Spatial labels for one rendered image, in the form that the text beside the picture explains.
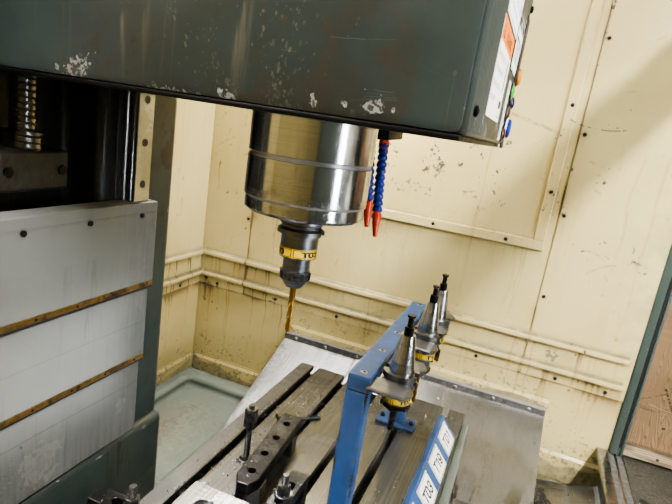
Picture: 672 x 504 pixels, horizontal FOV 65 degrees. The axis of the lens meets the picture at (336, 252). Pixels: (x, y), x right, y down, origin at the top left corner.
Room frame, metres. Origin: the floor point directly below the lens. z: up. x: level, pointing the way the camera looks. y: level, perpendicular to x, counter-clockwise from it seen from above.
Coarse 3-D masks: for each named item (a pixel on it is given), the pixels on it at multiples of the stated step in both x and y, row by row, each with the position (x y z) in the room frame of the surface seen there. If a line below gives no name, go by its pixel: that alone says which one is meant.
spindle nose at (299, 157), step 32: (256, 128) 0.64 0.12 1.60; (288, 128) 0.61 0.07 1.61; (320, 128) 0.61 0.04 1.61; (352, 128) 0.62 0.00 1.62; (256, 160) 0.64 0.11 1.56; (288, 160) 0.61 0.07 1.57; (320, 160) 0.61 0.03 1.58; (352, 160) 0.63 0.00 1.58; (256, 192) 0.63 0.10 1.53; (288, 192) 0.61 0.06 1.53; (320, 192) 0.61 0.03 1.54; (352, 192) 0.63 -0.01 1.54; (320, 224) 0.62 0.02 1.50; (352, 224) 0.65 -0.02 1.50
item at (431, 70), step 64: (0, 0) 0.70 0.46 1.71; (64, 0) 0.67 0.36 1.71; (128, 0) 0.63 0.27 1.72; (192, 0) 0.61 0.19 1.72; (256, 0) 0.58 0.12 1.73; (320, 0) 0.56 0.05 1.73; (384, 0) 0.54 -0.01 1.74; (448, 0) 0.52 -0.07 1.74; (0, 64) 0.71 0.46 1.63; (64, 64) 0.66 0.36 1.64; (128, 64) 0.63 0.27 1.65; (192, 64) 0.60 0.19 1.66; (256, 64) 0.58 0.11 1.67; (320, 64) 0.55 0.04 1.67; (384, 64) 0.53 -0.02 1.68; (448, 64) 0.51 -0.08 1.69; (384, 128) 0.53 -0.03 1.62; (448, 128) 0.51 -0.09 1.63
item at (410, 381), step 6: (384, 366) 0.86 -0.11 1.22; (384, 372) 0.84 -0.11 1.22; (390, 372) 0.84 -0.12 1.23; (384, 378) 0.84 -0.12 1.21; (390, 378) 0.83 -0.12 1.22; (396, 378) 0.82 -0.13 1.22; (402, 378) 0.82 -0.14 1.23; (408, 378) 0.82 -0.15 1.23; (414, 378) 0.83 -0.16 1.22; (408, 384) 0.83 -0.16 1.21; (414, 384) 0.85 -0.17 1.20
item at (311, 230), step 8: (280, 224) 0.68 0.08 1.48; (288, 224) 0.66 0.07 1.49; (296, 224) 0.66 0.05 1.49; (304, 224) 0.66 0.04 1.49; (280, 232) 0.67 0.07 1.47; (288, 232) 0.66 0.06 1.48; (296, 232) 0.66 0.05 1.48; (304, 232) 0.66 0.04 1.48; (312, 232) 0.67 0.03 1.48; (320, 232) 0.69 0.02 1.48
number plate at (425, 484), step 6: (426, 474) 0.96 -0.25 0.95; (426, 480) 0.95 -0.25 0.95; (420, 486) 0.92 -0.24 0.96; (426, 486) 0.94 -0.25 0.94; (432, 486) 0.95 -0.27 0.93; (420, 492) 0.90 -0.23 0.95; (426, 492) 0.92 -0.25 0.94; (432, 492) 0.94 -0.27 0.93; (420, 498) 0.89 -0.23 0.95; (426, 498) 0.91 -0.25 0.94; (432, 498) 0.93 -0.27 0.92
